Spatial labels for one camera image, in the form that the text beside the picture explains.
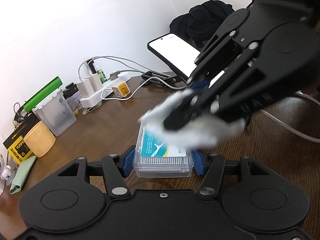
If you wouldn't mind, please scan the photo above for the green cylindrical case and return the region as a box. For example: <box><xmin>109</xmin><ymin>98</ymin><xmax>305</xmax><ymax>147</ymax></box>
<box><xmin>22</xmin><ymin>76</ymin><xmax>62</xmax><ymax>113</ymax></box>

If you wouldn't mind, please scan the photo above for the black yellow Yunmo box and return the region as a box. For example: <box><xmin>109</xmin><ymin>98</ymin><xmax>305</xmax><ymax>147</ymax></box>
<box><xmin>3</xmin><ymin>113</ymin><xmax>40</xmax><ymax>165</ymax></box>

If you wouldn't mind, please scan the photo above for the clear plastic storage container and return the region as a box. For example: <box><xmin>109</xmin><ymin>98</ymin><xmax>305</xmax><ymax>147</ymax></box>
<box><xmin>33</xmin><ymin>88</ymin><xmax>76</xmax><ymax>137</ymax></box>

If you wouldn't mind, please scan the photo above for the chair with black garment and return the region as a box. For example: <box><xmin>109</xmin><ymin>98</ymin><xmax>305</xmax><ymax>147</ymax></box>
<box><xmin>169</xmin><ymin>0</ymin><xmax>234</xmax><ymax>50</ymax></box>

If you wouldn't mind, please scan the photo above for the white cotton wad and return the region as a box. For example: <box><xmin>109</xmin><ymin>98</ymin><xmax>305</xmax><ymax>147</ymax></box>
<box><xmin>139</xmin><ymin>89</ymin><xmax>246</xmax><ymax>150</ymax></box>

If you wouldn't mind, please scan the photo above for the black phone stand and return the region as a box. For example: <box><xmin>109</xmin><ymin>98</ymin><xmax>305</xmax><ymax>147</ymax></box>
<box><xmin>141</xmin><ymin>70</ymin><xmax>183</xmax><ymax>87</ymax></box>

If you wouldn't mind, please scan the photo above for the white charger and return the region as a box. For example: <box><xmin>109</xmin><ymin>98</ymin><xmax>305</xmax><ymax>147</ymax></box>
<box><xmin>76</xmin><ymin>79</ymin><xmax>95</xmax><ymax>98</ymax></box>
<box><xmin>88</xmin><ymin>73</ymin><xmax>103</xmax><ymax>92</ymax></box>

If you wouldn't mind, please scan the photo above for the white power strip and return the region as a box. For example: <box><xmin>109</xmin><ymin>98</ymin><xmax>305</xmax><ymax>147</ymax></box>
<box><xmin>80</xmin><ymin>73</ymin><xmax>131</xmax><ymax>108</ymax></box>

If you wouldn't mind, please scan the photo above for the white charger right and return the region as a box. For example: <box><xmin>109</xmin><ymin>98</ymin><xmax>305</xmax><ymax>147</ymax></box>
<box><xmin>88</xmin><ymin>73</ymin><xmax>103</xmax><ymax>92</ymax></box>

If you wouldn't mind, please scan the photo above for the white charging cable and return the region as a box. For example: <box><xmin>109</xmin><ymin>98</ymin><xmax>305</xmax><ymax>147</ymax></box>
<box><xmin>77</xmin><ymin>56</ymin><xmax>320</xmax><ymax>144</ymax></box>

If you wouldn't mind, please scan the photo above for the yellow round cup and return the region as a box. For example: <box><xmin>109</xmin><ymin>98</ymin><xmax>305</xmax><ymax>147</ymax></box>
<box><xmin>24</xmin><ymin>121</ymin><xmax>56</xmax><ymax>158</ymax></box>

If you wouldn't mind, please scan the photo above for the green folded cloth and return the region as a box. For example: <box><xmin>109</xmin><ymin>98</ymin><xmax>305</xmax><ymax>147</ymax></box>
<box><xmin>9</xmin><ymin>155</ymin><xmax>37</xmax><ymax>194</ymax></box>

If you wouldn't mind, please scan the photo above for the white charger left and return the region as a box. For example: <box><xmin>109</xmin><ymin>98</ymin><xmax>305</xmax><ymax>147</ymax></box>
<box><xmin>76</xmin><ymin>79</ymin><xmax>95</xmax><ymax>98</ymax></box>

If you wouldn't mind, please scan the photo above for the yellow white plug adapter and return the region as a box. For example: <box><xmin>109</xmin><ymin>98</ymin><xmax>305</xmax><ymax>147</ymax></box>
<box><xmin>111</xmin><ymin>81</ymin><xmax>131</xmax><ymax>98</ymax></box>

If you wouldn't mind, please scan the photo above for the clear dental floss pick box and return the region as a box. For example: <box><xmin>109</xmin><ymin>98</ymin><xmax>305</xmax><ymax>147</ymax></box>
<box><xmin>132</xmin><ymin>123</ymin><xmax>194</xmax><ymax>178</ymax></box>

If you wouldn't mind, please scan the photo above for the smartphone with white screen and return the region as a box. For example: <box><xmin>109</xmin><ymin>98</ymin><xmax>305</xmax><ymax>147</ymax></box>
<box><xmin>147</xmin><ymin>33</ymin><xmax>200</xmax><ymax>81</ymax></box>

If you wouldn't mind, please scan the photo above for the white astronaut figurine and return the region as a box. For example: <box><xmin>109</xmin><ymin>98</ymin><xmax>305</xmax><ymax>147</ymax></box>
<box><xmin>0</xmin><ymin>155</ymin><xmax>12</xmax><ymax>186</ymax></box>

